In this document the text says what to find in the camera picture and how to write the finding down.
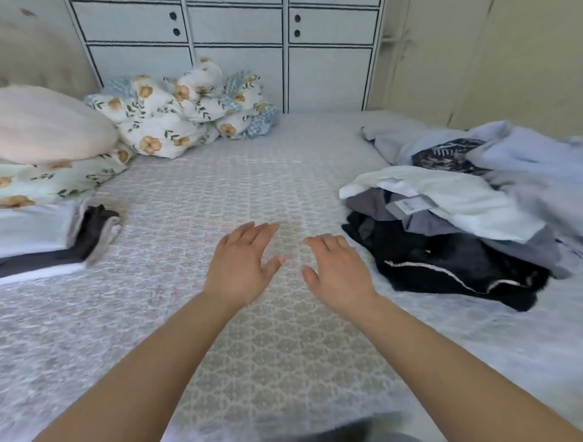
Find person's right forearm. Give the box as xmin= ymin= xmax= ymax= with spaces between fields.
xmin=350 ymin=296 xmax=583 ymax=442

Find floral pillow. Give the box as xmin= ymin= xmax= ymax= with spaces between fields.
xmin=0 ymin=144 xmax=136 ymax=209

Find white wardrobe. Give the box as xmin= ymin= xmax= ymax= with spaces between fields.
xmin=66 ymin=0 xmax=388 ymax=115

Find light blue hooded jacket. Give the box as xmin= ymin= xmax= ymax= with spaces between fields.
xmin=360 ymin=111 xmax=583 ymax=260

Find person's right hand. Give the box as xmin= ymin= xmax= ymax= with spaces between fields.
xmin=301 ymin=234 xmax=381 ymax=320

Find bed with grey patterned sheet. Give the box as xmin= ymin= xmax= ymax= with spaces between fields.
xmin=0 ymin=111 xmax=583 ymax=442

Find floral bunched quilt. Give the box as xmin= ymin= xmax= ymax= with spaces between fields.
xmin=223 ymin=71 xmax=281 ymax=140

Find white door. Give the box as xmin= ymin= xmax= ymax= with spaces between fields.
xmin=368 ymin=0 xmax=583 ymax=140

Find beige tufted headboard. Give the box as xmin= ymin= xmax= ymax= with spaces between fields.
xmin=0 ymin=0 xmax=98 ymax=100

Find person's left forearm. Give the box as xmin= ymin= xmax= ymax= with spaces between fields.
xmin=32 ymin=290 xmax=242 ymax=442

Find white printed t-shirt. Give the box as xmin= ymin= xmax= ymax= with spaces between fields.
xmin=339 ymin=165 xmax=548 ymax=244

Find dark purple patterned garment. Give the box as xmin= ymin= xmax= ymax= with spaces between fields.
xmin=410 ymin=137 xmax=493 ymax=176

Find person's left hand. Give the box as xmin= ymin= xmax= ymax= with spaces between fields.
xmin=201 ymin=221 xmax=286 ymax=313

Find pink plush pillow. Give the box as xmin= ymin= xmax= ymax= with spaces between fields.
xmin=0 ymin=84 xmax=121 ymax=166

